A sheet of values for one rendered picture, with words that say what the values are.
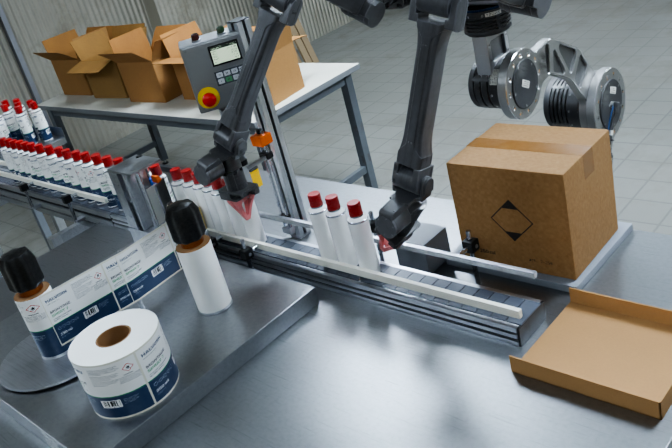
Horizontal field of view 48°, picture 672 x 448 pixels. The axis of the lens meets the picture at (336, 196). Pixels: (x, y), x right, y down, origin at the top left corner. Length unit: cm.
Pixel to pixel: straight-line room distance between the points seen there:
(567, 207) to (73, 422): 117
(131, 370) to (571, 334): 92
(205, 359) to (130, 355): 22
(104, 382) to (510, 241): 96
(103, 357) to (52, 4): 517
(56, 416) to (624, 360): 121
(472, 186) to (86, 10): 531
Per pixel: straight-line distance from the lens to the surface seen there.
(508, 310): 164
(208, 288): 192
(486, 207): 183
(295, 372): 175
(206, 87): 210
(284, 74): 382
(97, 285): 202
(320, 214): 192
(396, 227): 162
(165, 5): 700
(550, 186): 171
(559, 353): 164
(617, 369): 159
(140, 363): 168
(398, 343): 174
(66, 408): 187
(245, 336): 183
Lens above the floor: 186
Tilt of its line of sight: 24 degrees down
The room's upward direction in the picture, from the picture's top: 15 degrees counter-clockwise
